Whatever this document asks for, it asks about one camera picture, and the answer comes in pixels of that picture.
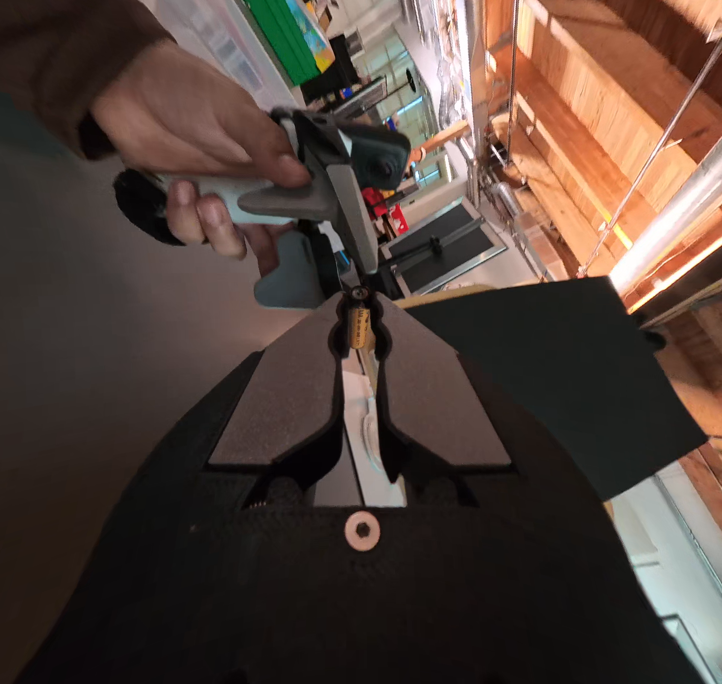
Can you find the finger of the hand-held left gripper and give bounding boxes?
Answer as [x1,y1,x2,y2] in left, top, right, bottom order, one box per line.
[326,164,380,276]
[254,230,342,310]

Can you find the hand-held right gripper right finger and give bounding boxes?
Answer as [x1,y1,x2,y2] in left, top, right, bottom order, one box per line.
[369,293,513,484]

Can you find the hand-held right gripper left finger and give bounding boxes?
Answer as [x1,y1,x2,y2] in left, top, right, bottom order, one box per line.
[208,292,346,487]

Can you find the brown cylindrical battery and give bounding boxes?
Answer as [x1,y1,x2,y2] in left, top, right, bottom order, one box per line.
[346,285,374,350]

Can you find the person's left forearm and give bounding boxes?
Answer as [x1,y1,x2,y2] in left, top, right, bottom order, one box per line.
[0,0,177,160]

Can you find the person's left hand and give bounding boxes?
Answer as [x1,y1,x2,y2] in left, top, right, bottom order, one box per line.
[90,38,312,278]

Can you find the white stand base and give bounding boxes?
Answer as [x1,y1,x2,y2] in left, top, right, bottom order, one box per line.
[341,351,408,508]

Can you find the black board with wooden edge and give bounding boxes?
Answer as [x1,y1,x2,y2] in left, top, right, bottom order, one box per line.
[395,275,709,503]

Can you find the green plastic bin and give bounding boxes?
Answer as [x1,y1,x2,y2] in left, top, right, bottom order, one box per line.
[237,0,335,87]

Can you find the clear plastic bin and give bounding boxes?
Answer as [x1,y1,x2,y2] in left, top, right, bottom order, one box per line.
[127,0,302,111]

